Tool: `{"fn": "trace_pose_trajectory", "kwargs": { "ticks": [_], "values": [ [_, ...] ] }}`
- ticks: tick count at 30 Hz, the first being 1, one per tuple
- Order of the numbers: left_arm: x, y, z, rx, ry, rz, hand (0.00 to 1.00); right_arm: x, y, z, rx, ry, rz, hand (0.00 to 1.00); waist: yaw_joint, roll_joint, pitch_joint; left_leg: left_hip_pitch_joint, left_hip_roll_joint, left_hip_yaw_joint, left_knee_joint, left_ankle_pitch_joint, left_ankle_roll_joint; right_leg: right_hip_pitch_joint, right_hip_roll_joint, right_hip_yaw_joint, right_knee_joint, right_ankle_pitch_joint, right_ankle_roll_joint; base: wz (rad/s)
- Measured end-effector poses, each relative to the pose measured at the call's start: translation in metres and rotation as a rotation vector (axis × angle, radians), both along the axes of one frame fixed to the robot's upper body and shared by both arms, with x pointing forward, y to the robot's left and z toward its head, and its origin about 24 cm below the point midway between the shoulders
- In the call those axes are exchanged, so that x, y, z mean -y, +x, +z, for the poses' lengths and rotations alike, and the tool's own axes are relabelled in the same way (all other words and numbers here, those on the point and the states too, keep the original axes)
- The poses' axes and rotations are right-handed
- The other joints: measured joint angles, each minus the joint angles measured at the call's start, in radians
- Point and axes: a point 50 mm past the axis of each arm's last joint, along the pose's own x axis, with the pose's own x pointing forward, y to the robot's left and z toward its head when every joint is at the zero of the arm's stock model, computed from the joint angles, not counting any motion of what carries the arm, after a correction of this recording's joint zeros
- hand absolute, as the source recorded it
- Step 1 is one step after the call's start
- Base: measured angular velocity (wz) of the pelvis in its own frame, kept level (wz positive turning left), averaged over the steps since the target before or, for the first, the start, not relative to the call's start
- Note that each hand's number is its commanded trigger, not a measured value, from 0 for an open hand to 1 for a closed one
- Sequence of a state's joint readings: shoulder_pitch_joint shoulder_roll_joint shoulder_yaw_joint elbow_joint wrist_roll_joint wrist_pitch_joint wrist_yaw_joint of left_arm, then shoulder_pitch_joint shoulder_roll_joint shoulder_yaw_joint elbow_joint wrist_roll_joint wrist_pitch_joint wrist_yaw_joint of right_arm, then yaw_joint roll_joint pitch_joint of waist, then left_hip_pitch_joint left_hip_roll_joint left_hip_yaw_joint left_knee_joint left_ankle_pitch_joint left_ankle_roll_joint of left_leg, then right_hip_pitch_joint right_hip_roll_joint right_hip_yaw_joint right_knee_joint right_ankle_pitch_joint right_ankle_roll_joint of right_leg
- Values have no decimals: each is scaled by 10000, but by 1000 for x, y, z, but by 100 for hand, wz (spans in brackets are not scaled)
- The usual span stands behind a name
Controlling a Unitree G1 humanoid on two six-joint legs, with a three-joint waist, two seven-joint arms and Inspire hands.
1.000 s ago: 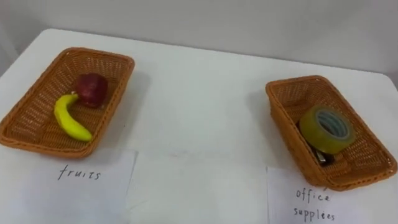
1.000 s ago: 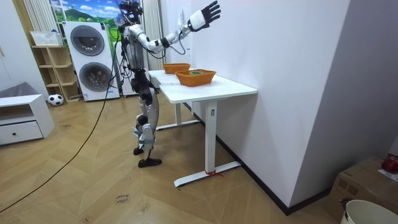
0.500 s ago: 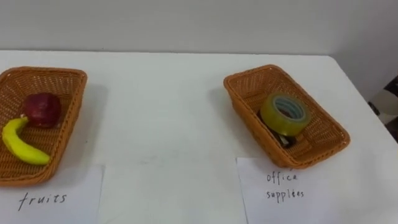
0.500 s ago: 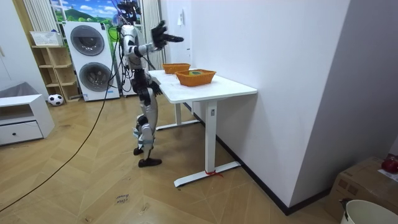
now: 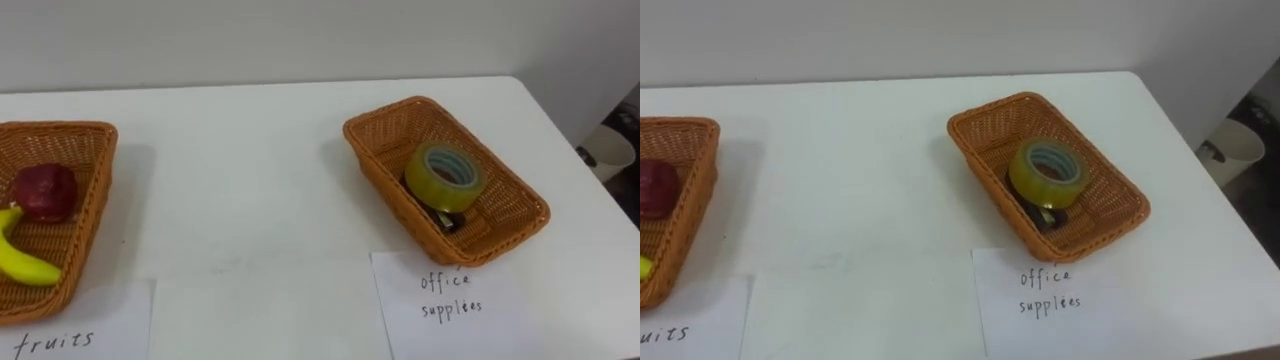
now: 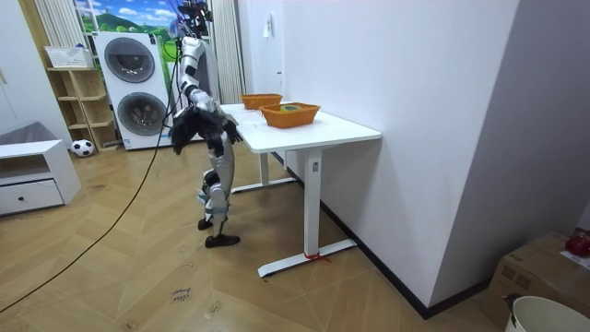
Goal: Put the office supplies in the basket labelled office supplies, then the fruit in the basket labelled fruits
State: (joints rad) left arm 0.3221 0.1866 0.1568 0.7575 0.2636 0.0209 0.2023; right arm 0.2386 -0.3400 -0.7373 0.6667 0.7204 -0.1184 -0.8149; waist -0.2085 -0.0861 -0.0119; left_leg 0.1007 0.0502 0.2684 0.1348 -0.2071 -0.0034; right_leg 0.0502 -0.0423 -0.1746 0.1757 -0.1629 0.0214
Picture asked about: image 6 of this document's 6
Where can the white desk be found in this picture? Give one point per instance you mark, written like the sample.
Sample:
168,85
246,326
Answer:
295,136

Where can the white plastic storage basket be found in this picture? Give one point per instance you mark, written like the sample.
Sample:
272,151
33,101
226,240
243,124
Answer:
67,57

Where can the brown cardboard box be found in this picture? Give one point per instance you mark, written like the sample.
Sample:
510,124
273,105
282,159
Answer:
534,276

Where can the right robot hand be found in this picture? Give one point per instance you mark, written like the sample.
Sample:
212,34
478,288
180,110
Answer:
183,131

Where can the small orange wicker basket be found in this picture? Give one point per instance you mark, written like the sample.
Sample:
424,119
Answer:
289,118

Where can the white wall fixture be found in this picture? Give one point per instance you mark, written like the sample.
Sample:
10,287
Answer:
267,26

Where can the robot body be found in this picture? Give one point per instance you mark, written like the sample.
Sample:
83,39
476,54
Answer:
209,69

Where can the red soft toy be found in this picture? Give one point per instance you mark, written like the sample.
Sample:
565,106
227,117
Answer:
579,245

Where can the large orange wicker basket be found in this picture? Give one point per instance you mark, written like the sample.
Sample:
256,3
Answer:
261,100

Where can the white curtain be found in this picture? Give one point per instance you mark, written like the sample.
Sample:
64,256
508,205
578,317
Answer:
57,20
227,50

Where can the landscape wall poster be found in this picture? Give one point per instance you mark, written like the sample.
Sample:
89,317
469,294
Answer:
124,16

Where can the white plastic bucket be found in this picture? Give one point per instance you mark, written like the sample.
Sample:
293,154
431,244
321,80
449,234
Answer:
553,316

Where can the black and white football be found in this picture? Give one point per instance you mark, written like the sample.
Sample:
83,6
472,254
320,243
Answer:
82,148

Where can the yellow clear tape roll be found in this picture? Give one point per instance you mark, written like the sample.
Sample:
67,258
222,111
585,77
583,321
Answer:
290,108

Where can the white washing machine tower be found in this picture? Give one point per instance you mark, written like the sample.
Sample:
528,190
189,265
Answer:
133,87

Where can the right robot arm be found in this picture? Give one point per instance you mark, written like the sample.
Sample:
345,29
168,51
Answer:
193,69

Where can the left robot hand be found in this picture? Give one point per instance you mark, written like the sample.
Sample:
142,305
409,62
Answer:
232,131

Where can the white low cabinet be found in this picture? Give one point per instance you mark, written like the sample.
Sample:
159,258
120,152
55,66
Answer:
32,180

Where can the wooden shelf unit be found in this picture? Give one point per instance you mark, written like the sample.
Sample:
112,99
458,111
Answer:
85,106

